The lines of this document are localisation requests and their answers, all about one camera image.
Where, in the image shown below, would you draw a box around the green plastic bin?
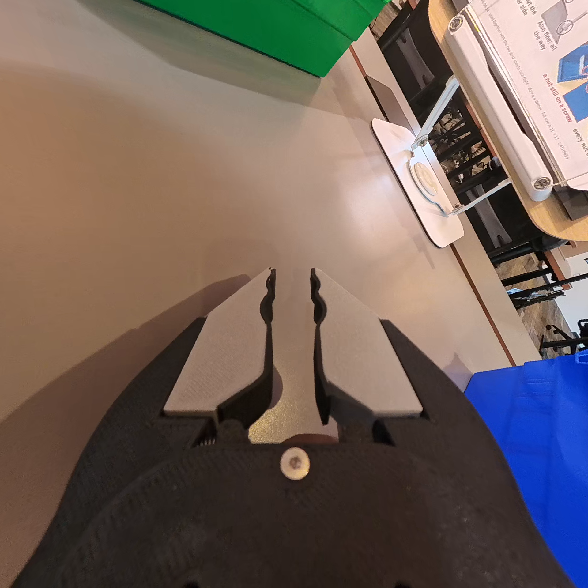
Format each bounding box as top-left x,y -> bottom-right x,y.
135,0 -> 391,78

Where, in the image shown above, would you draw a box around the printed instruction sheet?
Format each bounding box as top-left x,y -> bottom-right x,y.
469,0 -> 588,191

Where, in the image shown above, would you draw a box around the adjoining grey desk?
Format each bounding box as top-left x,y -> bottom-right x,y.
350,28 -> 543,367

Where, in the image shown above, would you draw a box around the blue plastic bin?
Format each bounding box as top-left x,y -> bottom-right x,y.
464,349 -> 588,588

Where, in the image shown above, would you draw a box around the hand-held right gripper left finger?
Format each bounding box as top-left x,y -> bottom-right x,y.
163,267 -> 277,426

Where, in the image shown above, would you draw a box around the dark desk cable flap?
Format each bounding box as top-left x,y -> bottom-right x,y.
365,76 -> 423,127

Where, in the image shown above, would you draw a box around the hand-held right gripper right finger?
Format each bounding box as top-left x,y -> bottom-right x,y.
311,268 -> 424,426

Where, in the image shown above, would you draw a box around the white document stand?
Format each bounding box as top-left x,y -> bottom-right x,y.
371,0 -> 588,249

